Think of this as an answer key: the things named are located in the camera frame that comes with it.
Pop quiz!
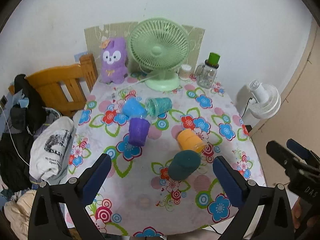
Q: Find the dark teal cup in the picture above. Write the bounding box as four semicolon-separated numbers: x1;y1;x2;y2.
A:
168;150;201;181

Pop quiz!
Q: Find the orange plastic cup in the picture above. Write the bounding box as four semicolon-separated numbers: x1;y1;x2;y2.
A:
177;129;206;153

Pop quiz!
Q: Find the purple plastic cup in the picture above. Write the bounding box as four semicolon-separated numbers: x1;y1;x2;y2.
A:
128;118;150;147

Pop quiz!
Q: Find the turquoise plastic cup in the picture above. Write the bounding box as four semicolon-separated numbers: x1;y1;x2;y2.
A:
145;98;172;118

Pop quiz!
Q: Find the blue plastic cup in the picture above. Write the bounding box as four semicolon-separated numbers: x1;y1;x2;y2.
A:
121;98;147;118

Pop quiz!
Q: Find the right hand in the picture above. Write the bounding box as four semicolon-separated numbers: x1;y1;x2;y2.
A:
291;197;303;229

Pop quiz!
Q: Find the beige cloth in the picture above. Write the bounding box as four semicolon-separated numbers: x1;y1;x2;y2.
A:
4;190;36;239

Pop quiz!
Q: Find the white floor fan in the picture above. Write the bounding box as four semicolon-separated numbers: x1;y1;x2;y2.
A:
244;80;281;120

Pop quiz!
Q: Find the white printed t-shirt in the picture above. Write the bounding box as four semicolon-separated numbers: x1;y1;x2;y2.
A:
29;116;75;185

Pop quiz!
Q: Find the black clothes pile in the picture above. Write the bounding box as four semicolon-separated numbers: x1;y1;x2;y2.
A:
1;74;52;192

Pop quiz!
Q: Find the glass mason jar mug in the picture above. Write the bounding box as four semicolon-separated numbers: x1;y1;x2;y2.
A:
195;53;220;89

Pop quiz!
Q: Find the floral tablecloth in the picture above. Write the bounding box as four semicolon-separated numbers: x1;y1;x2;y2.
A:
67;73;265;237

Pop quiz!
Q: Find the cotton swab container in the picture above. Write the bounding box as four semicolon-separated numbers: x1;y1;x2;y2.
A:
178;64;192;80

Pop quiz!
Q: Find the wooden chair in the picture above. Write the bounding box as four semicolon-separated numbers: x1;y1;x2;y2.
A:
17;54;98;118

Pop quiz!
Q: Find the green desk fan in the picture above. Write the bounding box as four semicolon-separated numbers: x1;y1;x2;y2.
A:
127;18;190;92

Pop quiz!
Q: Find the purple plush toy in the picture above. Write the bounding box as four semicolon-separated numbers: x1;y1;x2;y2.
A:
100;37;127;84

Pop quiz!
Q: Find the white fan cable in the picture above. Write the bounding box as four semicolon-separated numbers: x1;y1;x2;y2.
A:
122;73;157;90

